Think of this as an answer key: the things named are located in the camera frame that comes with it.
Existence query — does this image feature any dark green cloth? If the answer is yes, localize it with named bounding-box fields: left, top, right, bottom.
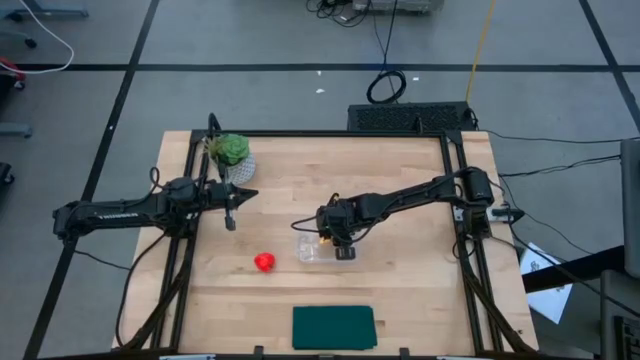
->
left=291, top=305, right=378, bottom=351

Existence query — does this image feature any grey desk with keyboard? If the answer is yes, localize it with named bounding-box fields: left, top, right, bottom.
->
left=599, top=269, right=640, bottom=360

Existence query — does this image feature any red toy fruit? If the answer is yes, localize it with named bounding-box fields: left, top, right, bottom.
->
left=253, top=252, right=277, bottom=274

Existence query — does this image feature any black desk beam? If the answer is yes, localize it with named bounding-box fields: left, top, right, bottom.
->
left=522, top=244, right=626, bottom=294

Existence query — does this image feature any yellow hanging cable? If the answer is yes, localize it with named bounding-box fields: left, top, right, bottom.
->
left=464, top=0, right=497, bottom=104

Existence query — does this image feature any white paper sheet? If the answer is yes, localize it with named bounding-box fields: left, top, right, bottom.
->
left=519, top=242, right=574, bottom=324

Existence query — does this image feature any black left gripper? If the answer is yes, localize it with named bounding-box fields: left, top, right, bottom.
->
left=207, top=180, right=260, bottom=232

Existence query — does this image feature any white floor cable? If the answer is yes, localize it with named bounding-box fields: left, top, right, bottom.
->
left=0, top=0, right=75, bottom=76

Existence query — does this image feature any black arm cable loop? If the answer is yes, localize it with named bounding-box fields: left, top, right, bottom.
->
left=114, top=232, right=169, bottom=349

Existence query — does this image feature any black metal table frame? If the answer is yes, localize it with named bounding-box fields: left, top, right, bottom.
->
left=113, top=128, right=539, bottom=360

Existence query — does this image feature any black floor cable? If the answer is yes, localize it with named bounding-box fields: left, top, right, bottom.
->
left=498, top=154, right=621, bottom=179
left=482, top=128, right=640, bottom=145

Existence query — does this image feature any grey cabinet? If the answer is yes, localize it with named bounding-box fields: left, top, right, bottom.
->
left=619, top=138, right=640, bottom=279

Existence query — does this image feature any red object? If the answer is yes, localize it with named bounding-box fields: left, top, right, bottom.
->
left=0, top=56, right=27, bottom=84

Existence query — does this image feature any grey device box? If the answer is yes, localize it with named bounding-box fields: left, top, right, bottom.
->
left=352, top=0, right=445, bottom=14

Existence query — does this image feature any black perforated computer case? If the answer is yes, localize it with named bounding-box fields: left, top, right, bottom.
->
left=346, top=101, right=477, bottom=134

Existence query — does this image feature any black hanging coiled cable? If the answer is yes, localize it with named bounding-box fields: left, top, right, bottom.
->
left=365, top=0, right=407, bottom=105

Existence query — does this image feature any succulent in triangle-patterned pot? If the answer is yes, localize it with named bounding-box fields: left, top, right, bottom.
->
left=203, top=133, right=257, bottom=186

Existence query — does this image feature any grey table foot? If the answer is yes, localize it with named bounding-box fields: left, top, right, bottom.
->
left=0, top=122, right=34, bottom=140
left=7, top=0, right=90, bottom=22

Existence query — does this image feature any clear plastic tupperware container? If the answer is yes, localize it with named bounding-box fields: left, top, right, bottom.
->
left=295, top=230, right=364, bottom=265

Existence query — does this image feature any black cable tangle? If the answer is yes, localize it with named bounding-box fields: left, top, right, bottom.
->
left=305, top=0, right=362, bottom=29

